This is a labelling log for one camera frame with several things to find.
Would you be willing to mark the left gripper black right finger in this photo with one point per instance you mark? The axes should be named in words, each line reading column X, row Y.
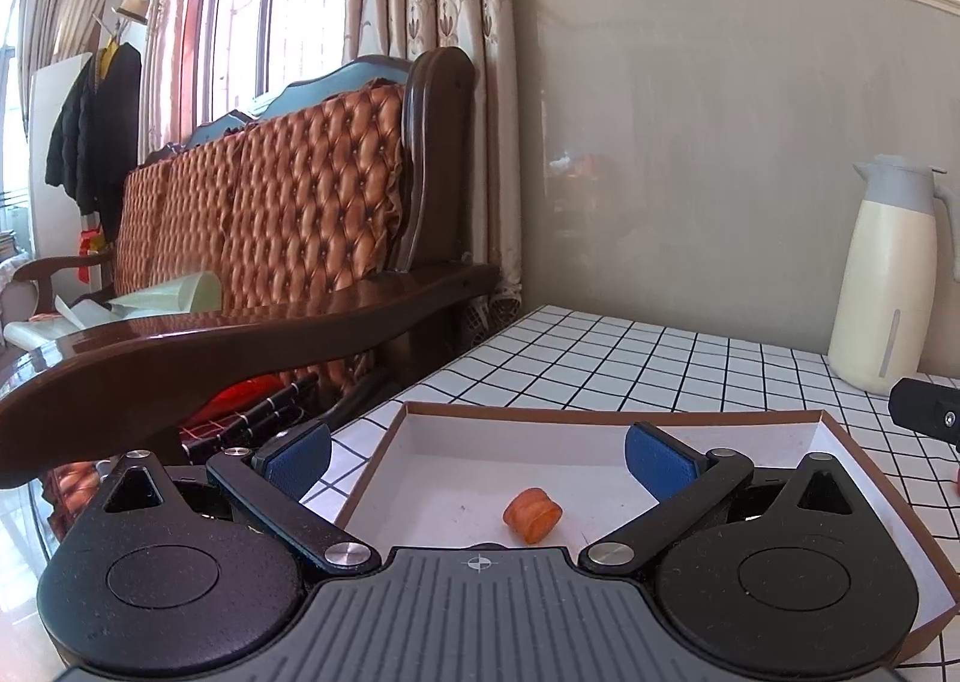
column 722, row 510

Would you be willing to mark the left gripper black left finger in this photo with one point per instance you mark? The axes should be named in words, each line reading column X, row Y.
column 260, row 488

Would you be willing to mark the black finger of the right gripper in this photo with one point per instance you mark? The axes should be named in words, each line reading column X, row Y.
column 926, row 408

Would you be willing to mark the red black checkered bag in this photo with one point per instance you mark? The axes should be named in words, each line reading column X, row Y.
column 247, row 415

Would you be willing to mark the cream thermos jug grey lid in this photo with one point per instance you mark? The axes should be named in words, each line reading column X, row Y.
column 886, row 298

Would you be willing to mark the orange tangerine piece in box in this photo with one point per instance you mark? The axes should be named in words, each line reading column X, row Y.
column 532, row 515

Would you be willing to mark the brown white cardboard box tray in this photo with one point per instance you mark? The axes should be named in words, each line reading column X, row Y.
column 443, row 475

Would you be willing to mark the white black grid tablecloth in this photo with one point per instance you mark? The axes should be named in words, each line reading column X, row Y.
column 555, row 358

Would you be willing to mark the pale green paper roll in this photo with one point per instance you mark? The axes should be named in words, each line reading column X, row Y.
column 195, row 293

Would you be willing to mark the brown tufted sofa cushion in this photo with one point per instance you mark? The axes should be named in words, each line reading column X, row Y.
column 287, row 210

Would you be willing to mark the black jacket hanging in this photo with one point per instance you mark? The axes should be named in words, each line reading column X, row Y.
column 95, row 139

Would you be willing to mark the straw hat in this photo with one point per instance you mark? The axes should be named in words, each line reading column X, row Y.
column 132, row 12

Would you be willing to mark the beige patterned curtain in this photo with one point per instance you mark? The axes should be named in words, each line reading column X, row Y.
column 461, row 137

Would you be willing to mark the window with red frame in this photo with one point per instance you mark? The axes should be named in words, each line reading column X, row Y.
column 205, row 58

